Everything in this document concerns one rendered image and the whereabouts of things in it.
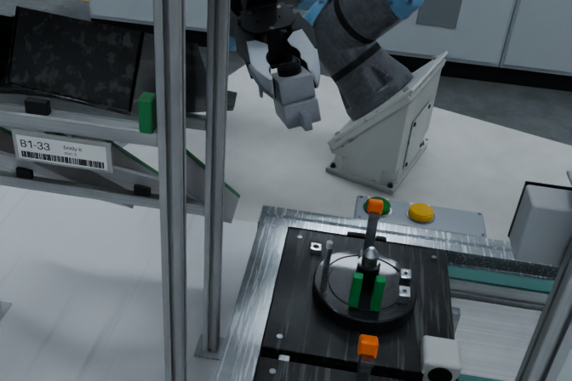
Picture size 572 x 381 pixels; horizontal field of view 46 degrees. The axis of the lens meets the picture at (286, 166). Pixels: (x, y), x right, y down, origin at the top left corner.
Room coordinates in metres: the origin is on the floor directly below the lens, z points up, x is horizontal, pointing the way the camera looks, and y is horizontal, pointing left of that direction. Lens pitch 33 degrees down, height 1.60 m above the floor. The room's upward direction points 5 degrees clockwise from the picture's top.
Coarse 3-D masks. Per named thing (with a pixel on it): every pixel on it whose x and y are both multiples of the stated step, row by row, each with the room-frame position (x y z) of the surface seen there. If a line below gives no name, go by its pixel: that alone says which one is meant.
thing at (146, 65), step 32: (32, 32) 0.56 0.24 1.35; (64, 32) 0.56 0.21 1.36; (96, 32) 0.55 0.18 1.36; (128, 32) 0.54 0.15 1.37; (32, 64) 0.55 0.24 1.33; (64, 64) 0.54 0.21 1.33; (96, 64) 0.54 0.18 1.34; (128, 64) 0.53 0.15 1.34; (192, 64) 0.64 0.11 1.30; (64, 96) 0.53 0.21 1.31; (96, 96) 0.52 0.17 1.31; (128, 96) 0.52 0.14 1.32; (192, 96) 0.64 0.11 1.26
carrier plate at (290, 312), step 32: (288, 256) 0.73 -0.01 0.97; (320, 256) 0.74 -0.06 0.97; (416, 256) 0.76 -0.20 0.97; (288, 288) 0.67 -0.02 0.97; (448, 288) 0.70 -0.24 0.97; (288, 320) 0.61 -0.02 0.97; (320, 320) 0.61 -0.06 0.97; (416, 320) 0.63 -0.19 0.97; (448, 320) 0.64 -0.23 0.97; (288, 352) 0.56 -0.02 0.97; (320, 352) 0.56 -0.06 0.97; (352, 352) 0.57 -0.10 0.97; (384, 352) 0.57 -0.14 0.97; (416, 352) 0.58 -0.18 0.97
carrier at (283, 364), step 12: (264, 360) 0.54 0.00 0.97; (276, 360) 0.54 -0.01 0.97; (264, 372) 0.52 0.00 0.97; (276, 372) 0.52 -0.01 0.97; (288, 372) 0.53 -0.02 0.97; (300, 372) 0.53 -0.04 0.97; (312, 372) 0.53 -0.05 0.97; (324, 372) 0.53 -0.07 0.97; (336, 372) 0.53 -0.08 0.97; (348, 372) 0.53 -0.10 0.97
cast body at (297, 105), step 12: (276, 72) 0.76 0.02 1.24; (288, 72) 0.74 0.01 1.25; (300, 72) 0.75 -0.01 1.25; (276, 84) 0.74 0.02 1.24; (288, 84) 0.73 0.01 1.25; (300, 84) 0.73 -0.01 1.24; (312, 84) 0.73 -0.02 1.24; (276, 96) 0.75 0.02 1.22; (288, 96) 0.72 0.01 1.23; (300, 96) 0.73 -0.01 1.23; (312, 96) 0.73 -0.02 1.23; (276, 108) 0.76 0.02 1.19; (288, 108) 0.71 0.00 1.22; (300, 108) 0.72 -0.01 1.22; (312, 108) 0.72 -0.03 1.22; (288, 120) 0.71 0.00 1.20; (300, 120) 0.71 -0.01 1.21; (312, 120) 0.72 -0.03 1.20
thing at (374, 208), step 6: (372, 204) 0.74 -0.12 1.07; (378, 204) 0.74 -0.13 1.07; (372, 210) 0.74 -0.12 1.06; (378, 210) 0.74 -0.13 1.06; (372, 216) 0.72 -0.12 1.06; (378, 216) 0.72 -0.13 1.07; (372, 222) 0.73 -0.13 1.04; (366, 228) 0.74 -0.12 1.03; (372, 228) 0.73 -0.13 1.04; (366, 234) 0.73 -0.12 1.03; (372, 234) 0.73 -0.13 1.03; (366, 240) 0.72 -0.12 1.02; (372, 240) 0.72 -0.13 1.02; (366, 246) 0.72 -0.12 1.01; (372, 246) 0.72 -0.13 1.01
